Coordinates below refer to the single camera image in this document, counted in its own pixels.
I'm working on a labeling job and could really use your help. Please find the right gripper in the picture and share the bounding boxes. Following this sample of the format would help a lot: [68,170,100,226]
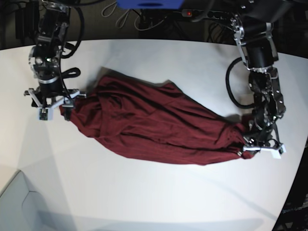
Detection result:
[24,88,87,121]

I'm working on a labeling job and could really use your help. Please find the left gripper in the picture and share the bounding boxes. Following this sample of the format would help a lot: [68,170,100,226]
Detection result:
[237,131,283,158]

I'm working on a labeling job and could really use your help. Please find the dark red t-shirt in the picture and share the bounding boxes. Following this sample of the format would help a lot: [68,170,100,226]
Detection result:
[69,76,252,166]

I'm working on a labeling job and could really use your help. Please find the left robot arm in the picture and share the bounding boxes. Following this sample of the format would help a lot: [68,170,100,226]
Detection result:
[225,0,294,159]

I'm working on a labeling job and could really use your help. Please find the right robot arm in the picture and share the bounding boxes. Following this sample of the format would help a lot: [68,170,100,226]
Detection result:
[24,0,87,121]

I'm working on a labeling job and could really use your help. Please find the black box on floor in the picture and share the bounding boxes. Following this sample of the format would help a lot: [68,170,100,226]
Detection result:
[15,1,39,43]

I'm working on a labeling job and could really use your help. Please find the white bin corner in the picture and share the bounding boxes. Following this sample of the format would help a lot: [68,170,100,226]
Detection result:
[0,171,49,231]

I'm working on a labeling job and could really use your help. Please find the blue box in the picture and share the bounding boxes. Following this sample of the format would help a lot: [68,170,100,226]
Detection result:
[116,0,184,9]

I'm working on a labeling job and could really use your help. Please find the black power strip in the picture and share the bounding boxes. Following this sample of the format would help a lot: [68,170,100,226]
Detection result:
[180,8,236,21]

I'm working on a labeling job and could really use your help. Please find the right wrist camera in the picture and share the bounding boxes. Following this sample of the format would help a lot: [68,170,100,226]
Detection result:
[38,107,54,121]

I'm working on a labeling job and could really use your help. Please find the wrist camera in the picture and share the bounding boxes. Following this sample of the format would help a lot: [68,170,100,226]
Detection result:
[38,107,54,121]
[271,144,286,159]

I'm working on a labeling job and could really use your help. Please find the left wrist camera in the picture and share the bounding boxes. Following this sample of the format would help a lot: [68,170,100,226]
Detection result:
[271,144,286,159]

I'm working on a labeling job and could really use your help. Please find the white cable loops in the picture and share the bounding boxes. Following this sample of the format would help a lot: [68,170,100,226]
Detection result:
[101,2,169,31]

